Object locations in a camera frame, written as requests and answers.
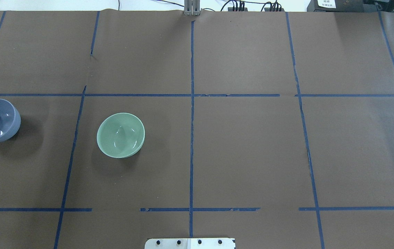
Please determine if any white pedestal base plate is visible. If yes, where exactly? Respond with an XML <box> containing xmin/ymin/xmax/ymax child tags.
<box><xmin>144</xmin><ymin>238</ymin><xmax>236</xmax><ymax>249</ymax></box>

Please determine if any grey aluminium frame post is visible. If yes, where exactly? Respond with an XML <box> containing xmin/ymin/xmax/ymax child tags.
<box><xmin>184</xmin><ymin>0</ymin><xmax>202</xmax><ymax>16</ymax></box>

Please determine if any green bowl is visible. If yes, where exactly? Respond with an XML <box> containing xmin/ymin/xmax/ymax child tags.
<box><xmin>96</xmin><ymin>112</ymin><xmax>146</xmax><ymax>158</ymax></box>

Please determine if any black equipment box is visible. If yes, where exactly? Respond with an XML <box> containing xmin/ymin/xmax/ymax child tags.
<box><xmin>306</xmin><ymin>0</ymin><xmax>378</xmax><ymax>13</ymax></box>

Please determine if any black USB hub left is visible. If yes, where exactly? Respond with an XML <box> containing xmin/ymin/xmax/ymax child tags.
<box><xmin>222</xmin><ymin>0</ymin><xmax>247</xmax><ymax>12</ymax></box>

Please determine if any black usb hub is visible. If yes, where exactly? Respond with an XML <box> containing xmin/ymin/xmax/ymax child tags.
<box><xmin>222</xmin><ymin>0</ymin><xmax>247</xmax><ymax>12</ymax></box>
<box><xmin>261</xmin><ymin>0</ymin><xmax>284</xmax><ymax>12</ymax></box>

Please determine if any black USB hub right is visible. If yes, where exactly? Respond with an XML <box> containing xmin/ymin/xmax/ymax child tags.
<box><xmin>261</xmin><ymin>0</ymin><xmax>284</xmax><ymax>12</ymax></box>

